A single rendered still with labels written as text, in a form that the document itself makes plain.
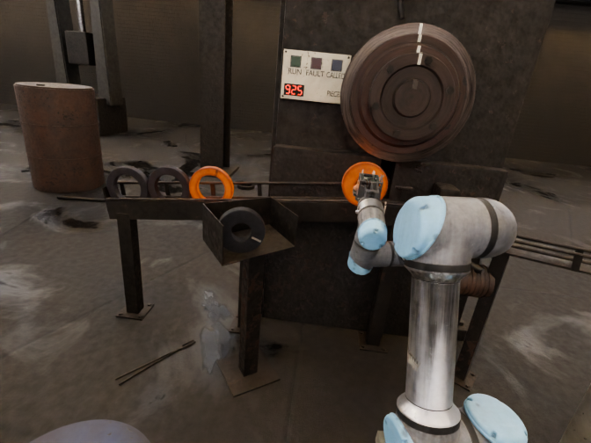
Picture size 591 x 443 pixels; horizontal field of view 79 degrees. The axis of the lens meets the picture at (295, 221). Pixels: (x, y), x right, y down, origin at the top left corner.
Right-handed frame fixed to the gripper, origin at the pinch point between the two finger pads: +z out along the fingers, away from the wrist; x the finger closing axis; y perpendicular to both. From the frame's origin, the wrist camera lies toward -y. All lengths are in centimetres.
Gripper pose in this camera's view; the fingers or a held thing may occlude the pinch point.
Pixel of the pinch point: (365, 179)
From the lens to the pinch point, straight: 126.2
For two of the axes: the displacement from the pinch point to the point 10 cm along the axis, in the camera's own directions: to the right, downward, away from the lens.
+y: 0.5, -7.9, -6.1
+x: -9.9, -1.1, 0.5
